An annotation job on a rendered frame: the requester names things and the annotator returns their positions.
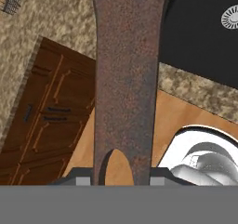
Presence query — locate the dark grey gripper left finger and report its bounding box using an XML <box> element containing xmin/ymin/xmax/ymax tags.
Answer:
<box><xmin>49</xmin><ymin>167</ymin><xmax>94</xmax><ymax>186</ymax></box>

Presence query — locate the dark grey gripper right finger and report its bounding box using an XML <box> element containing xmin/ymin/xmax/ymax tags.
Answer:
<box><xmin>150</xmin><ymin>167</ymin><xmax>193</xmax><ymax>186</ymax></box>

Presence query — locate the rusty brown pan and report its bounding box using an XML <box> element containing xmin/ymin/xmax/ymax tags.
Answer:
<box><xmin>89</xmin><ymin>0</ymin><xmax>171</xmax><ymax>186</ymax></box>

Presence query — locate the black sink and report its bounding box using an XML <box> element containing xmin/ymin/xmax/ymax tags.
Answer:
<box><xmin>157</xmin><ymin>0</ymin><xmax>238</xmax><ymax>89</ymax></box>

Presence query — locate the white round sink drain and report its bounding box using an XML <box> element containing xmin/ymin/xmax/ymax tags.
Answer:
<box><xmin>220</xmin><ymin>4</ymin><xmax>238</xmax><ymax>31</ymax></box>

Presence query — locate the brown wooden cupboard door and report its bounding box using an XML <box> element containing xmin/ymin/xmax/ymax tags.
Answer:
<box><xmin>8</xmin><ymin>110</ymin><xmax>96</xmax><ymax>186</ymax></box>
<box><xmin>38</xmin><ymin>52</ymin><xmax>97</xmax><ymax>117</ymax></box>

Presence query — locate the white and black round object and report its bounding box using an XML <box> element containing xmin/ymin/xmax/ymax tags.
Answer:
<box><xmin>156</xmin><ymin>125</ymin><xmax>238</xmax><ymax>186</ymax></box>

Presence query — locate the brown wooden drawer front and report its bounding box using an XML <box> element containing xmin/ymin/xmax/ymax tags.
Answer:
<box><xmin>0</xmin><ymin>36</ymin><xmax>64</xmax><ymax>161</ymax></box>

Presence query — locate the dark cupboard door handle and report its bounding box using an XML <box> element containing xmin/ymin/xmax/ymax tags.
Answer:
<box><xmin>42</xmin><ymin>116</ymin><xmax>68</xmax><ymax>123</ymax></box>
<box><xmin>46</xmin><ymin>107</ymin><xmax>73</xmax><ymax>113</ymax></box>

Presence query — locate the dark drawer handle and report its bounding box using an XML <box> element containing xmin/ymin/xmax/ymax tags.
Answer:
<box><xmin>23</xmin><ymin>103</ymin><xmax>34</xmax><ymax>124</ymax></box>

